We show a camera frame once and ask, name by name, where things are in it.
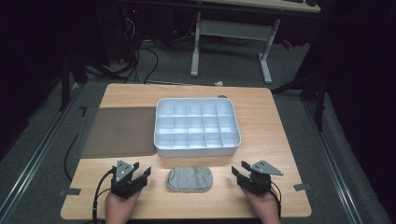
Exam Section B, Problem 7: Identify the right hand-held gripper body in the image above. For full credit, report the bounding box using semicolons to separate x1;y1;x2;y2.
244;160;284;197

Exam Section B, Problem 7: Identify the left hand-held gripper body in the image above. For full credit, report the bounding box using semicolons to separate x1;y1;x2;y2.
110;160;141;200

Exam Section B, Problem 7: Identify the grey sock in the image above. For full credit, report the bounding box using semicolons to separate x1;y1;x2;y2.
165;165;214;193

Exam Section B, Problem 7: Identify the person's left hand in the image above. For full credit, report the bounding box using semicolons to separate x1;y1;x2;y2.
105;189;141;224

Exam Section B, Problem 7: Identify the person's right hand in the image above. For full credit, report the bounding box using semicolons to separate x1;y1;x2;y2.
242;187;281;224

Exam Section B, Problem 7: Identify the translucent grey box lid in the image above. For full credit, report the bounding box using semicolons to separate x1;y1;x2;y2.
74;106;158;160

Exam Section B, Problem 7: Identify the grey tape strip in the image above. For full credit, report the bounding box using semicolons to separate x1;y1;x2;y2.
59;188;82;197
293;182;312;192

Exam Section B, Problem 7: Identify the white compartment storage box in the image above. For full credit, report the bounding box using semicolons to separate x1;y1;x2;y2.
153;97;242;158

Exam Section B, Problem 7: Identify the black metal stand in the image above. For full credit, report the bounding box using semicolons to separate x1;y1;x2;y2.
270;71;328;132
59;54;90;112

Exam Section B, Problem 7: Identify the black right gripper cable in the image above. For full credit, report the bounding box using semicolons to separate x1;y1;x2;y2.
269;181;283;218

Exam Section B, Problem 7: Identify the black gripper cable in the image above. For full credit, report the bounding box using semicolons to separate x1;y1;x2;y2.
91;167;117;224
269;181;283;218

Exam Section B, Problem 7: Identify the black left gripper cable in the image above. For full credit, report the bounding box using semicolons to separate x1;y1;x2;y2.
91;167;117;224

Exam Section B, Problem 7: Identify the thin black cable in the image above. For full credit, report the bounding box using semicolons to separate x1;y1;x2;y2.
64;133;80;181

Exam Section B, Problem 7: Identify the metal floor rail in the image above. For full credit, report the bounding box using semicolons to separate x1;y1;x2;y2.
303;101;363;224
0;83;82;218

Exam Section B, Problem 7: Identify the black floor cable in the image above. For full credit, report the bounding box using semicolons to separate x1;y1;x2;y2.
136;46;160;84

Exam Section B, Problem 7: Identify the tangle of dark cables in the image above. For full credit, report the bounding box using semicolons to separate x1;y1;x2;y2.
83;17;141;84

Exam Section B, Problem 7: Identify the white desk frame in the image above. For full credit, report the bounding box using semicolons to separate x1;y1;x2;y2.
190;0;321;86

